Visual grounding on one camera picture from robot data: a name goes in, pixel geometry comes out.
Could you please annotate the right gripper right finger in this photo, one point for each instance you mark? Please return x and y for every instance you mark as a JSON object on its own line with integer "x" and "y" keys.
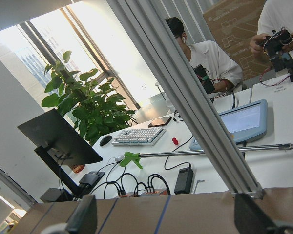
{"x": 250, "y": 219}

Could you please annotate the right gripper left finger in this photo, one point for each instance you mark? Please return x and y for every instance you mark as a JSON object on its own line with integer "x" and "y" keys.
{"x": 84, "y": 218}

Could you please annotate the black power adapter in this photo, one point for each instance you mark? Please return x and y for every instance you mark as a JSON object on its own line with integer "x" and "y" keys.
{"x": 184, "y": 181}

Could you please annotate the green grabber tool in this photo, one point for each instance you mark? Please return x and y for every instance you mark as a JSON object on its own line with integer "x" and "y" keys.
{"x": 128, "y": 157}

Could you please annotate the black monitor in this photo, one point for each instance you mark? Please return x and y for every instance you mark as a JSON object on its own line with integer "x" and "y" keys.
{"x": 51, "y": 131}

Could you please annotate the black computer mouse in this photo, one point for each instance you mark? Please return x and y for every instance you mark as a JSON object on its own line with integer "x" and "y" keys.
{"x": 105, "y": 140}

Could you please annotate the teach pendant tablet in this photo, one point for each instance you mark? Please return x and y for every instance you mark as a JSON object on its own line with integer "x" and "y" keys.
{"x": 246, "y": 123}

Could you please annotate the white keyboard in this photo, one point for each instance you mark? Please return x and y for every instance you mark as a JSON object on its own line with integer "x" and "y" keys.
{"x": 136, "y": 137}

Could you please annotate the green potted plant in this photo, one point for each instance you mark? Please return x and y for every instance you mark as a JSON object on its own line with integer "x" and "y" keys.
{"x": 98, "y": 108}

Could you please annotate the black smartphone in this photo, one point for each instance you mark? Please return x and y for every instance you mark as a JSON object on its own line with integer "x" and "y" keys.
{"x": 162, "y": 121}

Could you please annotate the seated person white shirt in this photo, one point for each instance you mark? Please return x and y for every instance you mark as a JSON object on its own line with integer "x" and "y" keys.
{"x": 225, "y": 72}

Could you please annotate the aluminium frame post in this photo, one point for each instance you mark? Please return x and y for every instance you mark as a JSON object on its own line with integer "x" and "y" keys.
{"x": 163, "y": 55}

